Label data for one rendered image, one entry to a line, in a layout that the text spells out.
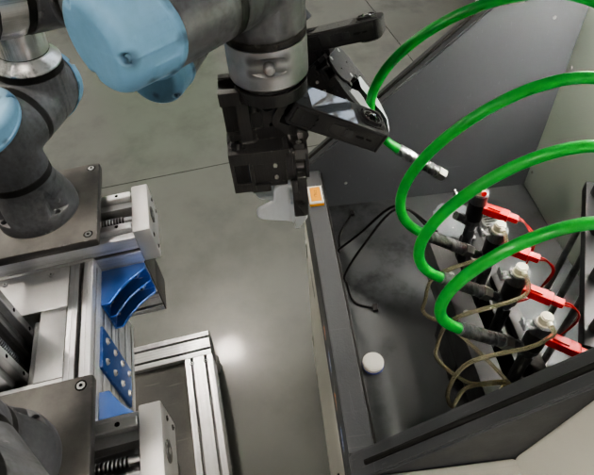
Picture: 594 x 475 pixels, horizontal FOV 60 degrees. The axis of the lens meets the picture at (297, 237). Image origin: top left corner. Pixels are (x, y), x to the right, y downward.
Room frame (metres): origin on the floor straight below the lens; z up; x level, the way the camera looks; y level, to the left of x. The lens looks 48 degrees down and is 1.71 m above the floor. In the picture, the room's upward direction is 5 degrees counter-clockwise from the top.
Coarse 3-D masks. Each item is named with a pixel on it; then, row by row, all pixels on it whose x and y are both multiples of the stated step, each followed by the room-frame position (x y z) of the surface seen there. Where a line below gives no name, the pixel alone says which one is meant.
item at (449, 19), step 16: (480, 0) 0.61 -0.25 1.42; (496, 0) 0.60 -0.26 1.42; (512, 0) 0.60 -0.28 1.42; (576, 0) 0.59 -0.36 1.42; (592, 0) 0.59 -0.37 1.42; (448, 16) 0.61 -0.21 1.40; (464, 16) 0.61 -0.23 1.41; (432, 32) 0.61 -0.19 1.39; (400, 48) 0.62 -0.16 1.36; (384, 64) 0.63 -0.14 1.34; (368, 96) 0.63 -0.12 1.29; (384, 144) 0.62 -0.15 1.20
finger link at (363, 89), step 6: (360, 78) 0.68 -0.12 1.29; (354, 84) 0.67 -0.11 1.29; (360, 84) 0.66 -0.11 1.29; (366, 84) 0.68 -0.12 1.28; (360, 90) 0.65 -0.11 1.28; (366, 90) 0.66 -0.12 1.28; (366, 96) 0.65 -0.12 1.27; (378, 102) 0.66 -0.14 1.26; (378, 108) 0.64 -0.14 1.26; (384, 114) 0.64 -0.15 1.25; (384, 120) 0.63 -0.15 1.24
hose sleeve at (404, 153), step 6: (402, 144) 0.63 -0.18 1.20; (402, 150) 0.62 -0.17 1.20; (408, 150) 0.62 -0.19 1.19; (402, 156) 0.62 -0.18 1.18; (408, 156) 0.61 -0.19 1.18; (414, 156) 0.61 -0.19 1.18; (432, 162) 0.62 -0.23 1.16; (426, 168) 0.61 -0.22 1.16; (432, 168) 0.61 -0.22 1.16; (438, 168) 0.61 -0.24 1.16; (432, 174) 0.61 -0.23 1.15
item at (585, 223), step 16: (560, 224) 0.33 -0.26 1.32; (576, 224) 0.32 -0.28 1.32; (592, 224) 0.32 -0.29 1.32; (512, 240) 0.33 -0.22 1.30; (528, 240) 0.32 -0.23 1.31; (544, 240) 0.32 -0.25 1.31; (496, 256) 0.32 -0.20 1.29; (464, 272) 0.32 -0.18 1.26; (480, 272) 0.32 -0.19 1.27; (448, 288) 0.32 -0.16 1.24; (448, 320) 0.32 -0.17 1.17; (592, 320) 0.34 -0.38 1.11; (464, 336) 0.32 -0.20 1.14; (480, 336) 0.32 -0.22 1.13; (496, 336) 0.32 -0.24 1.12; (512, 336) 0.33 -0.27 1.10
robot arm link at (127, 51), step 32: (64, 0) 0.35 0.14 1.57; (96, 0) 0.32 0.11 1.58; (128, 0) 0.33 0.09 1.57; (160, 0) 0.34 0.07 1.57; (192, 0) 0.35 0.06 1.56; (224, 0) 0.37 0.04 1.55; (96, 32) 0.32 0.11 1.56; (128, 32) 0.31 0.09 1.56; (160, 32) 0.33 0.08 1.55; (192, 32) 0.34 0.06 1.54; (224, 32) 0.36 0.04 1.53; (96, 64) 0.33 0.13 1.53; (128, 64) 0.31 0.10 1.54; (160, 64) 0.32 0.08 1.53
